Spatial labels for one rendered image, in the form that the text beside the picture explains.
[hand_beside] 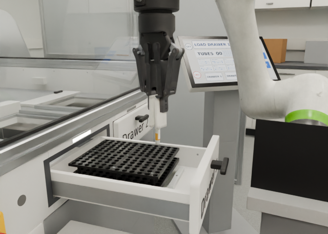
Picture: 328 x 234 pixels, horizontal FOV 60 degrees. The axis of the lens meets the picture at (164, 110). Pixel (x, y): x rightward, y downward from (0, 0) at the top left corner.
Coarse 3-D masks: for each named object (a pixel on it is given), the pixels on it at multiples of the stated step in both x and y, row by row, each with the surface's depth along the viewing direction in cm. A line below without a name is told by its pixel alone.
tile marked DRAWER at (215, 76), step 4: (216, 72) 142; (220, 72) 142; (208, 76) 139; (212, 76) 140; (216, 76) 140; (220, 76) 141; (208, 80) 138; (212, 80) 139; (216, 80) 139; (220, 80) 140
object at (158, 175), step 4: (172, 148) 76; (176, 148) 76; (168, 152) 73; (172, 152) 74; (176, 152) 73; (168, 156) 71; (172, 156) 70; (164, 160) 68; (160, 164) 66; (164, 164) 66; (168, 164) 67; (156, 168) 64; (160, 168) 64; (164, 168) 64; (156, 172) 63; (160, 172) 62; (152, 176) 60; (156, 176) 60; (160, 176) 61
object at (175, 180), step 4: (180, 168) 76; (176, 172) 73; (180, 172) 73; (176, 176) 71; (180, 176) 72; (172, 180) 69; (176, 180) 69; (172, 184) 67; (176, 184) 69; (172, 188) 67
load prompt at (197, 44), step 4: (192, 44) 146; (196, 44) 147; (200, 44) 147; (204, 44) 148; (208, 44) 149; (212, 44) 149; (216, 44) 150; (220, 44) 151; (224, 44) 152; (228, 44) 152; (196, 48) 145; (200, 48) 146; (204, 48) 147
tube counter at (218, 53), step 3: (216, 51) 148; (219, 51) 148; (222, 51) 149; (225, 51) 150; (228, 51) 150; (216, 54) 147; (219, 54) 148; (222, 54) 148; (225, 54) 149; (228, 54) 149; (231, 54) 150
